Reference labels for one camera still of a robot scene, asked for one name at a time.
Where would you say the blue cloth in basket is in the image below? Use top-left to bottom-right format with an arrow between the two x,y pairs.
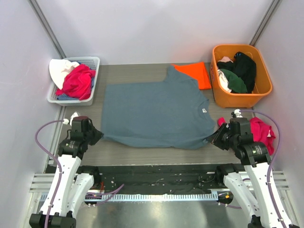
57,94 -> 71,101

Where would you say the black garment in tub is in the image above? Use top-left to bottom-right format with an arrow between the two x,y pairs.
217,52 -> 257,94

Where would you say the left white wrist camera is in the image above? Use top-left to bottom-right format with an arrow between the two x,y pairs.
63,112 -> 80,126

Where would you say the white slotted cable duct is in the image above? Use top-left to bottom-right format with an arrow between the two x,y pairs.
40,192 -> 219,202

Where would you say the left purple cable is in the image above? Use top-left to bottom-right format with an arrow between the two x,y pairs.
35,120 -> 125,228

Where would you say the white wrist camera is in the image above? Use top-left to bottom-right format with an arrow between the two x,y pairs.
63,112 -> 80,126
231,109 -> 243,118

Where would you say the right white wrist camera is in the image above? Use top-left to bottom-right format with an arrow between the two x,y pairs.
231,109 -> 243,118

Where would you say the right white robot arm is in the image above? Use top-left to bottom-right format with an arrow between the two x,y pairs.
208,117 -> 296,228

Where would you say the orange t shirt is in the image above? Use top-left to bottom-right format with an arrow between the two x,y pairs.
172,62 -> 211,90

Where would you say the orange plastic tub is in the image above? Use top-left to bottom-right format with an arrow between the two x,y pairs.
209,44 -> 273,108

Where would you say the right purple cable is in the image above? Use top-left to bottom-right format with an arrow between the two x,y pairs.
225,109 -> 295,228

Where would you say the white cloth in basket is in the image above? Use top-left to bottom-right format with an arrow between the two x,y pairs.
49,59 -> 80,89

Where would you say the pink shirt on table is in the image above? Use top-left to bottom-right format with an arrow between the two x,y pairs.
218,117 -> 276,155

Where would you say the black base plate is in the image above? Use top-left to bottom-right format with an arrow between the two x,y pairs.
91,164 -> 225,195

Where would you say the pink shirt in basket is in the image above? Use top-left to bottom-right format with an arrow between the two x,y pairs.
56,64 -> 95,100

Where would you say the grey-blue t shirt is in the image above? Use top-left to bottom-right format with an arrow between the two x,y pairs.
101,66 -> 215,149

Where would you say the purple cable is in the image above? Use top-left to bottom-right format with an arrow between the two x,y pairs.
35,120 -> 125,228
225,109 -> 295,228

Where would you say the dark green garment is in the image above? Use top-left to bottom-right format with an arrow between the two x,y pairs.
220,69 -> 247,94

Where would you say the white garment in tub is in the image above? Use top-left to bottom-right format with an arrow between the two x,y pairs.
217,57 -> 233,93

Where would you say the white perforated basket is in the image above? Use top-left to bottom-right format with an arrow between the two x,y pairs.
47,57 -> 100,106

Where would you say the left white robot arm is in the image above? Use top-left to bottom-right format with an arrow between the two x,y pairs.
29,116 -> 103,228

